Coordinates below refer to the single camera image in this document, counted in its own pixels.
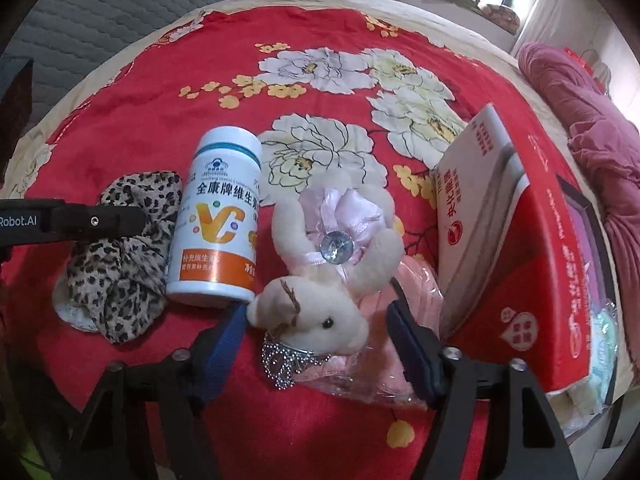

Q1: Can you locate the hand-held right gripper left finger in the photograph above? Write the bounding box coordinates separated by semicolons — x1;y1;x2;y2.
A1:
70;304;249;480

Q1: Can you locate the pink item in clear plastic bag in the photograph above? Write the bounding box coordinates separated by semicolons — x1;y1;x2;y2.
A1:
295;255;447;412

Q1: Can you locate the red gift bag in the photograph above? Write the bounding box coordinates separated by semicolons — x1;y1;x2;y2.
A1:
564;47;602;69

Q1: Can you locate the green and white tissue pack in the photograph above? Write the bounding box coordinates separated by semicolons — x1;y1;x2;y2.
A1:
590;305;619;362

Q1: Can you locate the pink and blue book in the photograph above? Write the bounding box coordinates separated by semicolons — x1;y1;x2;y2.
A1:
570;200;604;262

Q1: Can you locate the pink quilt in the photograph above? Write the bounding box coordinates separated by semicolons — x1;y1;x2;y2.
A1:
517;42;640;262

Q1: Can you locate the grey quilted headboard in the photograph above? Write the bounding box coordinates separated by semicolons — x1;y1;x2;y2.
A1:
10;0;282;127

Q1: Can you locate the leopard print scrunchie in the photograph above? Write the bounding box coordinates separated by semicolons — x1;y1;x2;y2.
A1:
52;170;183;345

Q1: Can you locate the white vitamin bottle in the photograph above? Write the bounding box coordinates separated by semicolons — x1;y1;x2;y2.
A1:
166;126;263;309

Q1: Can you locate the patterned cushion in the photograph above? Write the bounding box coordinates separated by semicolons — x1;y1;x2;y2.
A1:
480;4;522;37

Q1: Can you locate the red and white cardboard box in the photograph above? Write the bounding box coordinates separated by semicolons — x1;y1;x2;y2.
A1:
430;102;592;394

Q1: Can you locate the cream plush bunny toy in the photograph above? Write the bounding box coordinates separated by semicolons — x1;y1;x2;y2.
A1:
246;172;407;392

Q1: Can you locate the red floral blanket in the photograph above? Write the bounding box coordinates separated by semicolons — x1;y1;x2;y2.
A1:
0;0;601;480

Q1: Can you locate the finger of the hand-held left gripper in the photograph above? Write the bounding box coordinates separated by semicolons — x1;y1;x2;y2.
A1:
0;57;34;137
47;200;149;239

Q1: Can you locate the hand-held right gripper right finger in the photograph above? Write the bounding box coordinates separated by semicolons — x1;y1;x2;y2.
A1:
386;300;583;480

